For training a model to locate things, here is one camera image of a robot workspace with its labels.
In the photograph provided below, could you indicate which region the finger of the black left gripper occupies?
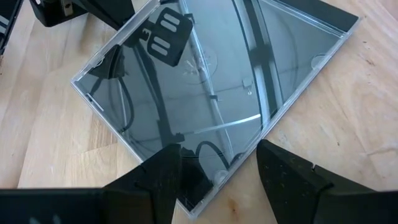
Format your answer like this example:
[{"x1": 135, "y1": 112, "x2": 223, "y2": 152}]
[{"x1": 73, "y1": 0, "x2": 135, "y2": 31}]

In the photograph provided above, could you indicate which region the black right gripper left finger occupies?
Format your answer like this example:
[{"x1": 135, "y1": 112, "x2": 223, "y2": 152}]
[{"x1": 102, "y1": 142, "x2": 183, "y2": 224}]

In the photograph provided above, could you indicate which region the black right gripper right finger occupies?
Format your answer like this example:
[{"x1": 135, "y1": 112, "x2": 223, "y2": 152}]
[{"x1": 256, "y1": 139, "x2": 336, "y2": 224}]

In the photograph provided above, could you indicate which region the clear CD jewel case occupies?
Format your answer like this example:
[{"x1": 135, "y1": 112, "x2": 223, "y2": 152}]
[{"x1": 70, "y1": 0, "x2": 362, "y2": 219}]

